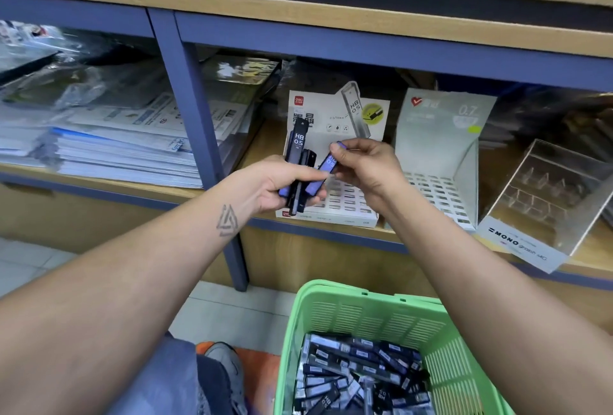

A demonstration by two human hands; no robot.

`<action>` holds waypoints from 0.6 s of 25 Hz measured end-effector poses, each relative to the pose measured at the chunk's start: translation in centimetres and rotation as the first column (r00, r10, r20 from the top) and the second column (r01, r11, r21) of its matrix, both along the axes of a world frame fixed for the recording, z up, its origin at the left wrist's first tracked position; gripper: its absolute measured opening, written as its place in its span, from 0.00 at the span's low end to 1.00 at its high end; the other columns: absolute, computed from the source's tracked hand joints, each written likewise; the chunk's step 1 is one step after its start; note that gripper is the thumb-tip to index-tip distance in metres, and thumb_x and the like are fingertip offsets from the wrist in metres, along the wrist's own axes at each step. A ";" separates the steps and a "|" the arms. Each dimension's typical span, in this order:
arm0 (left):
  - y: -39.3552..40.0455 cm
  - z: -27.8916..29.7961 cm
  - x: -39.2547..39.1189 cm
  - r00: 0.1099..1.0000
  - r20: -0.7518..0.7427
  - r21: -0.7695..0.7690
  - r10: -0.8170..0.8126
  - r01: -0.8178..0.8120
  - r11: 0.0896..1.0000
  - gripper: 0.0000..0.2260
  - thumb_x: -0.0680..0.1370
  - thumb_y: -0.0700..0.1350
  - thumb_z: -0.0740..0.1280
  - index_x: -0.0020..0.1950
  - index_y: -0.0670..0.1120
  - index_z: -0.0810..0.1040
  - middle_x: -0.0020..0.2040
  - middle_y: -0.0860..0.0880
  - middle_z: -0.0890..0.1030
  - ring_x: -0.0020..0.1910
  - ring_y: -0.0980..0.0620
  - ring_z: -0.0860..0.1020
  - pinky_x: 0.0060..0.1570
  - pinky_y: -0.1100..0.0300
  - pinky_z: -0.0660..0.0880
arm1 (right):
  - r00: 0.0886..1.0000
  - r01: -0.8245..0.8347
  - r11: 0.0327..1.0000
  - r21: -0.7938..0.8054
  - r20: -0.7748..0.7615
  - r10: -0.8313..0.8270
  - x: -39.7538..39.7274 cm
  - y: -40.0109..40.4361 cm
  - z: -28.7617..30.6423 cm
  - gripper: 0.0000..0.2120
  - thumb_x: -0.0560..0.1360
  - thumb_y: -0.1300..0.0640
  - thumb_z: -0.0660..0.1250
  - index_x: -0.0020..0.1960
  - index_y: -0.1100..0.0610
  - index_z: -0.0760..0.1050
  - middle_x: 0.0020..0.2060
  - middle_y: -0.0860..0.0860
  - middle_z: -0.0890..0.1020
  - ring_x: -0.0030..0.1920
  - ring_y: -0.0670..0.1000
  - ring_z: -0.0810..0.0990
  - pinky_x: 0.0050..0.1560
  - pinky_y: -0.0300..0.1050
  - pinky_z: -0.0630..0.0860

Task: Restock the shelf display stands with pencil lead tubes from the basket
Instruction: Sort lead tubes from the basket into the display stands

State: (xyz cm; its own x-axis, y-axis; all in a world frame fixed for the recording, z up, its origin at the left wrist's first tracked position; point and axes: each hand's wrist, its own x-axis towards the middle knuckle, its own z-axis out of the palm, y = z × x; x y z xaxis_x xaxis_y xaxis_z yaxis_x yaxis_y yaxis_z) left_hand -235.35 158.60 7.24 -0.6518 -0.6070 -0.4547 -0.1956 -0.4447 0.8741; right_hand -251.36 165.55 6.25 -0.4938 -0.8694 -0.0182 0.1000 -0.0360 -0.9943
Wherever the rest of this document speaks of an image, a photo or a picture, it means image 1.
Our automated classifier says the person's left hand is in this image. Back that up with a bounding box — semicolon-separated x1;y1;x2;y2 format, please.
213;154;331;229

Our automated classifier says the person's right hand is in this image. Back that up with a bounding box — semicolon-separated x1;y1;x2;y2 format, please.
330;138;415;214

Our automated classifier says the white display box red label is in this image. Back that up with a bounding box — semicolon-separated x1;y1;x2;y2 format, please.
276;81;391;229

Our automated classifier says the pale green display box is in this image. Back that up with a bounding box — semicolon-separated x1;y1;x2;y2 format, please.
383;87;498;235

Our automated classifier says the green plastic basket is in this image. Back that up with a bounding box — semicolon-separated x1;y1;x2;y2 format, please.
274;280;515;415

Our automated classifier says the clear plastic display box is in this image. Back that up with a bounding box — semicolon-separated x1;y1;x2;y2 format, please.
476;138;613;274

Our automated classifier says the pile of lead cases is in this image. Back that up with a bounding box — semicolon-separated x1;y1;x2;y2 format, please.
292;331;437;415

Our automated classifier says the person's right forearm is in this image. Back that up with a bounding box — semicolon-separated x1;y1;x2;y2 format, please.
381;189;613;415

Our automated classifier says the person's left forearm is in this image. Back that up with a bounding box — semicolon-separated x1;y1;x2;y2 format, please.
0;184;260;415

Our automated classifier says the stack of wrapped paper packs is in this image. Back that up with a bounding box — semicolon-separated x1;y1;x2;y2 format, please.
0;21;281;191

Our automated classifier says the grey sneaker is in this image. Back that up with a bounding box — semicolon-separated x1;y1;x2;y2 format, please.
196;341;252;415

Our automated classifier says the colourful printed mat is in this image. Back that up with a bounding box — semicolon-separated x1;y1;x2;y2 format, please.
196;341;287;415

